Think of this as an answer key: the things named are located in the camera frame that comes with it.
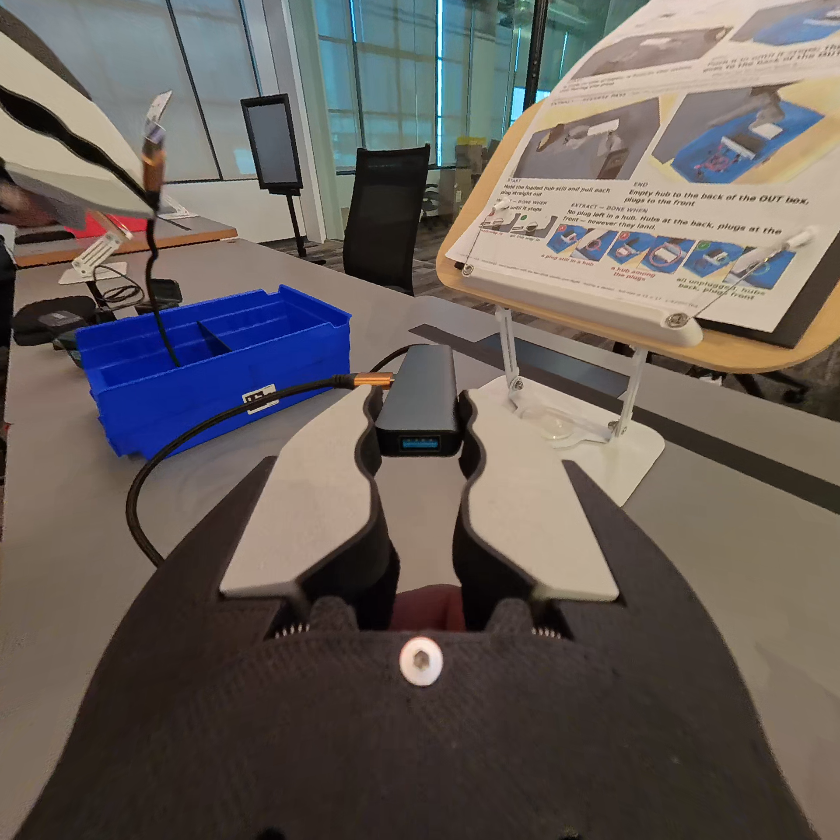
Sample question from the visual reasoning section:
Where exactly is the black pouch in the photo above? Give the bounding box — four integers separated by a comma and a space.
13, 295, 99, 347

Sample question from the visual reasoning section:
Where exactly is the blue plastic bin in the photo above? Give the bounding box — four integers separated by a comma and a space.
75, 284, 352, 460

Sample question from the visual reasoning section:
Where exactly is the stack of cardboard boxes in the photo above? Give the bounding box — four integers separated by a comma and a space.
436, 134, 491, 219

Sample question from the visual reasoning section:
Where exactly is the black usb cable copper plug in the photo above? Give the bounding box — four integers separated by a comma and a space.
126, 371, 396, 567
140, 121, 185, 368

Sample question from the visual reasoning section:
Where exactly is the black display on stand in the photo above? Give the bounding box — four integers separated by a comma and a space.
241, 94, 309, 257

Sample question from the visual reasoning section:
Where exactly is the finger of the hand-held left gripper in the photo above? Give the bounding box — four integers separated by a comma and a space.
0, 29, 160, 216
0, 88, 158, 232

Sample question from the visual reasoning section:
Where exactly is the wooden document stand white base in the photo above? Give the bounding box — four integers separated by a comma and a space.
58, 226, 132, 285

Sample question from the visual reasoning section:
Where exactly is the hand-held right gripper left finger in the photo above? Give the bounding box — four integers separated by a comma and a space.
218, 384, 400, 602

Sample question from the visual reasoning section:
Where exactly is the instruction sheet on wooden stand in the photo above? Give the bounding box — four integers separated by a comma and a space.
436, 0, 840, 506

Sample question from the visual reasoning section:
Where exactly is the small black device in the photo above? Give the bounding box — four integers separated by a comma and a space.
134, 279, 181, 311

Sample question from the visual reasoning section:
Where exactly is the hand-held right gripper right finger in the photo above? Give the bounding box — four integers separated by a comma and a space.
451, 390, 621, 605

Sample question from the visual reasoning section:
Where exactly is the printed instruction sheet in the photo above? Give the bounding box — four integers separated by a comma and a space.
446, 0, 840, 332

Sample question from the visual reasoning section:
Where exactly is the grey usb hub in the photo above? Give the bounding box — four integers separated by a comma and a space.
375, 344, 463, 458

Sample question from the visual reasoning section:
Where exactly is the desk with wooden edge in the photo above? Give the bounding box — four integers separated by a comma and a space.
13, 210, 237, 266

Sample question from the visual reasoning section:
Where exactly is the white stand with leaflet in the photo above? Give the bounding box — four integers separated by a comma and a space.
141, 91, 191, 219

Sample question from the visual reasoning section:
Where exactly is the black mesh office chair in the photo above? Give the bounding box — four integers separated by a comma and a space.
343, 144, 432, 296

